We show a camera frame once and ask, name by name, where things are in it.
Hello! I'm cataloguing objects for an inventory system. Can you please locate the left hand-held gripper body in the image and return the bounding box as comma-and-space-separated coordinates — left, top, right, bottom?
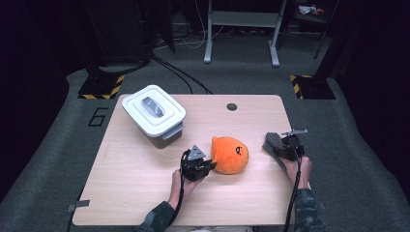
179, 144, 211, 183

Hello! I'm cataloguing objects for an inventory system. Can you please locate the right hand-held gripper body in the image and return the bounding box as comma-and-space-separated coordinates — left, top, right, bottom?
275, 129, 308, 162

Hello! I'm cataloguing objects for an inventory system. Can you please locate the orange plush toy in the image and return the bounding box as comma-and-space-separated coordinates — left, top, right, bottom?
210, 135, 250, 176

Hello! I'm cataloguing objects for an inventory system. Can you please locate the grey fuzzy towel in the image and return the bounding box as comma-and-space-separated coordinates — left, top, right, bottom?
261, 131, 288, 172

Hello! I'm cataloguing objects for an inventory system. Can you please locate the clear brown storage box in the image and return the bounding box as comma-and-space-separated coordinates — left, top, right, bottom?
141, 122, 186, 150

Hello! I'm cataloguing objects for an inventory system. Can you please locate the white lid with grey handle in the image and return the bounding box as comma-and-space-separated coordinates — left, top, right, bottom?
121, 84, 187, 138

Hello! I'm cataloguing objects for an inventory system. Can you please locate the person's left hand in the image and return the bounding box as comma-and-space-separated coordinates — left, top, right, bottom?
167, 169, 206, 211

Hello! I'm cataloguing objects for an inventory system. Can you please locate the person's right hand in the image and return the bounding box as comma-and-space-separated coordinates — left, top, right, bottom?
279, 157, 313, 190

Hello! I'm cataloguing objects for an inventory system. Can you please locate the white and red small object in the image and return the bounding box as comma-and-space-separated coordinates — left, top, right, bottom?
298, 4, 325, 16

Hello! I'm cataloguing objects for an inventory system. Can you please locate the dark cabinet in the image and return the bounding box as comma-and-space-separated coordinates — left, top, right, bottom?
81, 0, 153, 67

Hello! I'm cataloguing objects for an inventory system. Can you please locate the left hand-held gripper black cable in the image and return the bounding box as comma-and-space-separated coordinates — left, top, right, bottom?
167, 149, 191, 226

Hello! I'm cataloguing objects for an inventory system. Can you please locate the hand-held gripper black cable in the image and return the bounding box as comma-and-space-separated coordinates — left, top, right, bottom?
167, 149, 191, 226
283, 141, 303, 232

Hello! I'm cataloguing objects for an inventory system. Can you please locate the right hand-held gripper black cable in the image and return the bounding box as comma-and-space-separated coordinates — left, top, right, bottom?
283, 141, 303, 232

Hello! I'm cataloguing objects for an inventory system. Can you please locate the black yellow striped base plate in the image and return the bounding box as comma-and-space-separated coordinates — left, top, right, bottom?
77, 74, 126, 101
289, 74, 337, 101

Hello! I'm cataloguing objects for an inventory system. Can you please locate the black floor cable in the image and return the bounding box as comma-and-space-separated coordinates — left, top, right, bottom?
151, 56, 194, 95
154, 55, 215, 95

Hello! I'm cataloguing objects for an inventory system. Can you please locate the white metal stand frame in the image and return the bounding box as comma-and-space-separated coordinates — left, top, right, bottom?
203, 0, 288, 68

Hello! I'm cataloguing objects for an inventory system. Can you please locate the white cable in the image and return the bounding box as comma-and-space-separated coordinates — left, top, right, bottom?
180, 0, 226, 50

